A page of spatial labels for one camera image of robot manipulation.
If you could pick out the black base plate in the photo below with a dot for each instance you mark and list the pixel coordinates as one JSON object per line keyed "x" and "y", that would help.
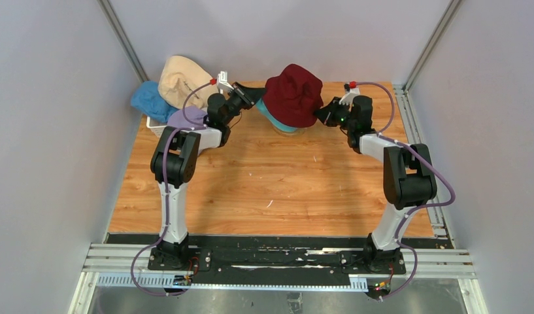
{"x": 272, "y": 260}

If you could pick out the aluminium frame rails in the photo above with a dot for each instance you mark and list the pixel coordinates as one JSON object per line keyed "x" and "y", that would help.
{"x": 263, "y": 184}

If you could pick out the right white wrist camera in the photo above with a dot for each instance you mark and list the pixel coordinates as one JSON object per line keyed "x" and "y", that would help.
{"x": 351, "y": 91}

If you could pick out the blue hat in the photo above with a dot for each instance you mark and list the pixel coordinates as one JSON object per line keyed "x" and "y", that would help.
{"x": 148, "y": 101}

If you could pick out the beige cap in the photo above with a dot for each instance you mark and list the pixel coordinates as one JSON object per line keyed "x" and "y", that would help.
{"x": 180, "y": 76}

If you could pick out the wooden hat stand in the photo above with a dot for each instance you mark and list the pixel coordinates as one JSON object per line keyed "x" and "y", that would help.
{"x": 287, "y": 131}

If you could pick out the white perforated basket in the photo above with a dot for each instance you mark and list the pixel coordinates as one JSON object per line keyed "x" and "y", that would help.
{"x": 155, "y": 127}

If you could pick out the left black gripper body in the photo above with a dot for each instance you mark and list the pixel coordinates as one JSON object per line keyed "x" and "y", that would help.
{"x": 234, "y": 104}

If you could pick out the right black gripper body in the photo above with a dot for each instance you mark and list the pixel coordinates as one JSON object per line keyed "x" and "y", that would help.
{"x": 340, "y": 115}

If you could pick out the maroon bucket hat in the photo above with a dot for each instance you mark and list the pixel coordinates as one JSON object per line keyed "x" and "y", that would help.
{"x": 293, "y": 96}

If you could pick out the lavender bucket hat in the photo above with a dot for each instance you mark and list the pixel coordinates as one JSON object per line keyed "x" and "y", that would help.
{"x": 189, "y": 117}

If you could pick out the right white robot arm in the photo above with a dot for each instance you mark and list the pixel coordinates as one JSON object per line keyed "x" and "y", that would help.
{"x": 407, "y": 180}

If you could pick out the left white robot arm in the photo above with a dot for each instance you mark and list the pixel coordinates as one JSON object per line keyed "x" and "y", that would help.
{"x": 174, "y": 163}

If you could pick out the turquoise bucket hat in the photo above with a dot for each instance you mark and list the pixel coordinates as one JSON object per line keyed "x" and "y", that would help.
{"x": 260, "y": 105}

